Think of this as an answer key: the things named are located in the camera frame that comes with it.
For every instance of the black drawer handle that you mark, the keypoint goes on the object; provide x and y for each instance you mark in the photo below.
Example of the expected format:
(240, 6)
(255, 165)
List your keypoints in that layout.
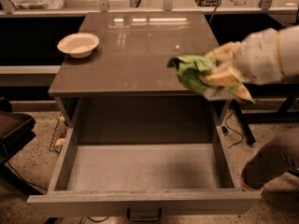
(138, 216)

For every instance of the open grey top drawer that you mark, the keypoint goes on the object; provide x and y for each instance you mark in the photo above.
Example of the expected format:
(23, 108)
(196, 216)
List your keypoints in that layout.
(181, 179)

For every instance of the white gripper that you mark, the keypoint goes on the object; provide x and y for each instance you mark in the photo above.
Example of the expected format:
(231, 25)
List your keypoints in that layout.
(258, 57)

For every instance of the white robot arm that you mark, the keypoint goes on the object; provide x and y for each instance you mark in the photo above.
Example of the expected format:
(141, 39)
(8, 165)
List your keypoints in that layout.
(288, 53)

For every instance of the white bowl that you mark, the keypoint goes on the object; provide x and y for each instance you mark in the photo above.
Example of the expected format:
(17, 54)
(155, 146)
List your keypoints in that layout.
(79, 45)

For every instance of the person leg brown trousers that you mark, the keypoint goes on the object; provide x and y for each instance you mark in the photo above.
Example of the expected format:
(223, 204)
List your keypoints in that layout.
(275, 158)

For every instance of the green rice chip bag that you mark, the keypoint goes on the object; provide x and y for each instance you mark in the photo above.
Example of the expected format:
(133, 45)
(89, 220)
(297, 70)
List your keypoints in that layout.
(188, 69)

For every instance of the black chair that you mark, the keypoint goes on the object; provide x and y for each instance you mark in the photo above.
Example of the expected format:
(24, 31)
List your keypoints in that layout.
(16, 131)

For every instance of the wire basket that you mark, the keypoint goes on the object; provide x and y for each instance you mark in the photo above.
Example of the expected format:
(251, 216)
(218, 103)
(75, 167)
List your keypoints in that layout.
(59, 135)

